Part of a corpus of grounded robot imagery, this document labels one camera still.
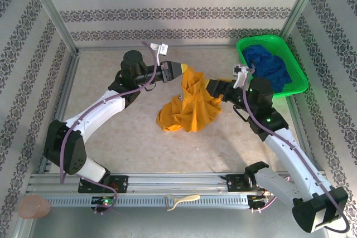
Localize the yellow-orange t-shirt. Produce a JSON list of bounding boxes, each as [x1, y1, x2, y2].
[[156, 66, 224, 133]]

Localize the blue cloth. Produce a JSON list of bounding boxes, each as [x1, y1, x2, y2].
[[242, 44, 293, 94]]

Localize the green plastic basket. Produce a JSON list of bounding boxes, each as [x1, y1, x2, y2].
[[235, 34, 309, 99]]

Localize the circuit board with green light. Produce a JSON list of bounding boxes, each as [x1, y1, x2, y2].
[[91, 196, 115, 206], [249, 194, 273, 205]]

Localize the cream plastic hook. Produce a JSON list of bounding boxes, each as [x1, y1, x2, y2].
[[164, 193, 201, 212]]

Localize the pink translucent cup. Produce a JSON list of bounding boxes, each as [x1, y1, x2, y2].
[[18, 195, 52, 218]]

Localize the black cable loop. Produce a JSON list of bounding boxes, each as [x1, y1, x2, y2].
[[232, 104, 250, 123]]

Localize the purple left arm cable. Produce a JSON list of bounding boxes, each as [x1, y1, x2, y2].
[[59, 40, 158, 214]]

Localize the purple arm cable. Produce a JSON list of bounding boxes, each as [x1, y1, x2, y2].
[[59, 40, 158, 214], [242, 64, 351, 234]]

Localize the aluminium frame rail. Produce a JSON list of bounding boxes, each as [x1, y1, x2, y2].
[[37, 50, 82, 174], [77, 43, 238, 52], [286, 97, 316, 163]]

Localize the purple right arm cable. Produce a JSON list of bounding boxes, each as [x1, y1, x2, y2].
[[242, 64, 351, 234]]

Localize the aluminium frame post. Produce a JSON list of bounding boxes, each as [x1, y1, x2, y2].
[[278, 0, 327, 38], [23, 0, 81, 52]]

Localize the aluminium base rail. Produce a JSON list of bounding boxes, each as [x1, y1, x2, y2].
[[26, 172, 327, 195]]

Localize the slotted grey cable duct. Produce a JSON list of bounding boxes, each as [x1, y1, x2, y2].
[[44, 195, 249, 208]]

